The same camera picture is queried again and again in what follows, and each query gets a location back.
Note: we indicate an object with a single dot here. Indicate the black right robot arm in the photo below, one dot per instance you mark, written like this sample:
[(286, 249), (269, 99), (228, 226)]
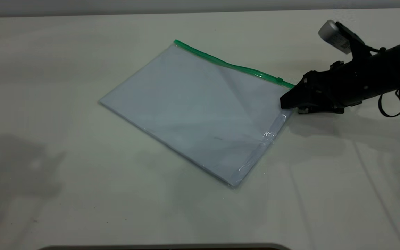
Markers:
[(391, 67)]

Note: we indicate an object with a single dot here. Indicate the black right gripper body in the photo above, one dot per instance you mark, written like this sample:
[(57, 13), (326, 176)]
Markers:
[(332, 86)]

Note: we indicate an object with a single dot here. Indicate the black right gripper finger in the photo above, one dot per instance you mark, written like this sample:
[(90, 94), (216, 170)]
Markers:
[(292, 97), (319, 110)]

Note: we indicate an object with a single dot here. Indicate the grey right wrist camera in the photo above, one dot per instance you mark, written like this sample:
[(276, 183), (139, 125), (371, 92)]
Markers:
[(335, 34)]

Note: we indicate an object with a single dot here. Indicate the clear zip bag green zipper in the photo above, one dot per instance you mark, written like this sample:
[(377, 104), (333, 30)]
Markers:
[(193, 104)]

